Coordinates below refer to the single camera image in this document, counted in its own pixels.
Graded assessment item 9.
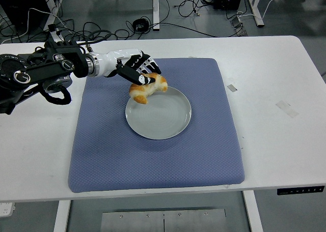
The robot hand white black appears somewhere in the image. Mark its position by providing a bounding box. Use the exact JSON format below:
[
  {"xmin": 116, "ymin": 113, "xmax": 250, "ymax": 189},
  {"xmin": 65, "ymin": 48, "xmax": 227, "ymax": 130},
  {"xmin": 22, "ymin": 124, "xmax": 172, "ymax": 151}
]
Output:
[{"xmin": 97, "ymin": 48, "xmax": 162, "ymax": 86}]

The croissant bread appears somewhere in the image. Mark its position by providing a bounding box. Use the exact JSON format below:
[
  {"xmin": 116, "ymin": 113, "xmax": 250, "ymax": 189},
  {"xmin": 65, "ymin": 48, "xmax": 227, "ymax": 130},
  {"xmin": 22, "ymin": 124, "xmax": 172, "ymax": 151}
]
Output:
[{"xmin": 129, "ymin": 73, "xmax": 169, "ymax": 105}]

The grey round plate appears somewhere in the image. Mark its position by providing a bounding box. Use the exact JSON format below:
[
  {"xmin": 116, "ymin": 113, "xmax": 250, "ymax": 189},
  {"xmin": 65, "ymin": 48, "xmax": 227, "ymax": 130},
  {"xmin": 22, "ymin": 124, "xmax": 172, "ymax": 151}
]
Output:
[{"xmin": 124, "ymin": 86, "xmax": 193, "ymax": 140}]

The white desk leg with foot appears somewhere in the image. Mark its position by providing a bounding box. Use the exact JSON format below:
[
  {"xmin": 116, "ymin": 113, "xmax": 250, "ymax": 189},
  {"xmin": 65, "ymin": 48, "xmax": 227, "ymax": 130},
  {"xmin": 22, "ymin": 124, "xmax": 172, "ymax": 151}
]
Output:
[
  {"xmin": 152, "ymin": 0, "xmax": 161, "ymax": 32},
  {"xmin": 244, "ymin": 0, "xmax": 265, "ymax": 28}
]

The blue quilted mat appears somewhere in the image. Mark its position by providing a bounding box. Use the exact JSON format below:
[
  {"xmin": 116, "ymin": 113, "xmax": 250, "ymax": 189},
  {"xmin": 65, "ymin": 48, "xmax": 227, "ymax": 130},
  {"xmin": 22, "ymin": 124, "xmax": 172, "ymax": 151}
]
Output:
[{"xmin": 68, "ymin": 57, "xmax": 247, "ymax": 194}]

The grey foot pedal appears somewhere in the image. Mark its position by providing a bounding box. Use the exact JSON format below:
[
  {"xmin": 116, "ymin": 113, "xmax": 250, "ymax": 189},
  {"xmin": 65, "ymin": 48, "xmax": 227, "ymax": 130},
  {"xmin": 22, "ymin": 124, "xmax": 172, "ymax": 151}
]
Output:
[{"xmin": 230, "ymin": 15, "xmax": 248, "ymax": 37}]

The white table leg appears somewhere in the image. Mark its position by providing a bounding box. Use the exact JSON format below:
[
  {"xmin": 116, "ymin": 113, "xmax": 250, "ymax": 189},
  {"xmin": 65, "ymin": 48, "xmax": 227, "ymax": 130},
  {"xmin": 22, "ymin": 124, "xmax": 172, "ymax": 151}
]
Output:
[
  {"xmin": 242, "ymin": 190, "xmax": 264, "ymax": 232},
  {"xmin": 52, "ymin": 200, "xmax": 71, "ymax": 232}
]

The white power strip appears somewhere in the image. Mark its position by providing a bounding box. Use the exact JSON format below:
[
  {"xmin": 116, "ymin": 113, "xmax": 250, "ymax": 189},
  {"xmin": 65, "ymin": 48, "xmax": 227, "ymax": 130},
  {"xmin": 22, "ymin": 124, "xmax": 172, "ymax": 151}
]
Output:
[{"xmin": 0, "ymin": 202, "xmax": 15, "ymax": 218}]

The translucent tape strip large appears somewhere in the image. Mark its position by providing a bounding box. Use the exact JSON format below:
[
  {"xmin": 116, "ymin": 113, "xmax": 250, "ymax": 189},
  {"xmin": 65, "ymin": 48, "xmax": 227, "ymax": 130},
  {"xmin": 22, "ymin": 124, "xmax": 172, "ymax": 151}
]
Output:
[{"xmin": 275, "ymin": 100, "xmax": 300, "ymax": 119}]

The table control panel black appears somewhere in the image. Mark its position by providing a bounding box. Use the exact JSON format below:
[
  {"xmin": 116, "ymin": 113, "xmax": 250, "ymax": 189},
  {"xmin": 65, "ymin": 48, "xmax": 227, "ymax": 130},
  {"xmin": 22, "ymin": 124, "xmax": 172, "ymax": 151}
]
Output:
[{"xmin": 277, "ymin": 185, "xmax": 326, "ymax": 196}]

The coiled black cable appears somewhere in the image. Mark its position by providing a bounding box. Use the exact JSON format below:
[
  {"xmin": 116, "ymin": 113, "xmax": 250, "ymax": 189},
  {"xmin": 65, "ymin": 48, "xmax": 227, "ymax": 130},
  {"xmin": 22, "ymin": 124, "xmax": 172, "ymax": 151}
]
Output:
[{"xmin": 132, "ymin": 17, "xmax": 150, "ymax": 33}]

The long black floor cable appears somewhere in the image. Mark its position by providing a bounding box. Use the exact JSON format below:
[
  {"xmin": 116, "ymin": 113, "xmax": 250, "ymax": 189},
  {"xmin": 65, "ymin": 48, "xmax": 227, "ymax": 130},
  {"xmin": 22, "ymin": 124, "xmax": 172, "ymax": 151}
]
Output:
[{"xmin": 142, "ymin": 22, "xmax": 219, "ymax": 38}]

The white frame leg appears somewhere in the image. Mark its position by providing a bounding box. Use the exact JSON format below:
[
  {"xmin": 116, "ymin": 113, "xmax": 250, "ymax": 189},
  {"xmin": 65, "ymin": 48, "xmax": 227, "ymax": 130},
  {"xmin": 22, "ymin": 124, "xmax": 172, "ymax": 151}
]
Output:
[{"xmin": 42, "ymin": 0, "xmax": 65, "ymax": 43}]

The looped black cable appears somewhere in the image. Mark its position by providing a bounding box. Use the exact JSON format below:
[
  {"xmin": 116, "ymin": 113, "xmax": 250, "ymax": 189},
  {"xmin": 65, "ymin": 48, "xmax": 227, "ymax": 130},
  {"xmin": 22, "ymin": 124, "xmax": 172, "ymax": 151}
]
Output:
[{"xmin": 159, "ymin": 0, "xmax": 215, "ymax": 18}]

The white floor cable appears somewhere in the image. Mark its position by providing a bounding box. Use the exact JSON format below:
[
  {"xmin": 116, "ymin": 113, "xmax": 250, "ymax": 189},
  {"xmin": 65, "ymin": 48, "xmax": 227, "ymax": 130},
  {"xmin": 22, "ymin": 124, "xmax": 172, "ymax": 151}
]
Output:
[{"xmin": 236, "ymin": 0, "xmax": 291, "ymax": 21}]

